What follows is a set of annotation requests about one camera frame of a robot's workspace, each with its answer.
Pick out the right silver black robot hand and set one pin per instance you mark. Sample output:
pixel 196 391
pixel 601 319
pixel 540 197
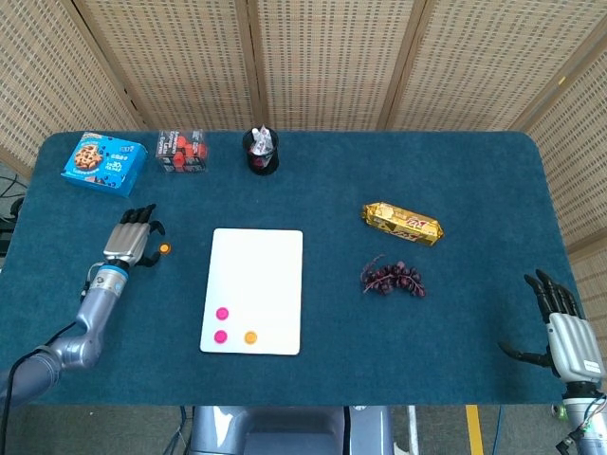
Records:
pixel 576 348

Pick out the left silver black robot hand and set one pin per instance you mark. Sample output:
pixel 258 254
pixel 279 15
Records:
pixel 125 239

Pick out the orange disc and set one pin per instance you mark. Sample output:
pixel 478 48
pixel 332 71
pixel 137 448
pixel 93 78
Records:
pixel 250 337
pixel 164 248

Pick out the red round magnet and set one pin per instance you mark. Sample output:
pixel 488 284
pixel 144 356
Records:
pixel 220 336
pixel 222 313

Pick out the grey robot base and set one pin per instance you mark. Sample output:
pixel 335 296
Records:
pixel 284 431

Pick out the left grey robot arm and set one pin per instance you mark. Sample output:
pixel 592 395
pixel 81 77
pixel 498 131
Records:
pixel 95 313

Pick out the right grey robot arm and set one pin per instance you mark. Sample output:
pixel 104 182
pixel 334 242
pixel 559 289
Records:
pixel 588 422

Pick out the white magnetic board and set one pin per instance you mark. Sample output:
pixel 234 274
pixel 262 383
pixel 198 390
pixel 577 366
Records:
pixel 265 284

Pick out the blue cookie box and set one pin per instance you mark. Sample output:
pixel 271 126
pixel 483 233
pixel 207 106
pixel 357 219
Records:
pixel 102 163

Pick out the red and black snack box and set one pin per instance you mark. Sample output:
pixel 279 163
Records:
pixel 182 151

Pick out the yellow floor tape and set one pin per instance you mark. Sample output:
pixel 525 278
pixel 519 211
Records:
pixel 475 431

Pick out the teal table cloth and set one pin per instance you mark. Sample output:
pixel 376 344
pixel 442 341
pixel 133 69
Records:
pixel 427 332

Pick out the black mesh pen holder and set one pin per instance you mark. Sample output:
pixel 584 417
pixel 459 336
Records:
pixel 261 163

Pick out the white spout pouch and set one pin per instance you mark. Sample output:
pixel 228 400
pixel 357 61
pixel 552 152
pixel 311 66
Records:
pixel 261 140

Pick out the purple grape bunch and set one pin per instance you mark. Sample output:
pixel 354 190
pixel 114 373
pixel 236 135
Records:
pixel 393 279

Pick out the gold biscuit packet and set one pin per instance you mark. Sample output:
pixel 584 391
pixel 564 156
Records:
pixel 403 225

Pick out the woven bamboo folding screen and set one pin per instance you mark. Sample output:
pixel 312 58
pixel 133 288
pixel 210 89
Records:
pixel 332 61

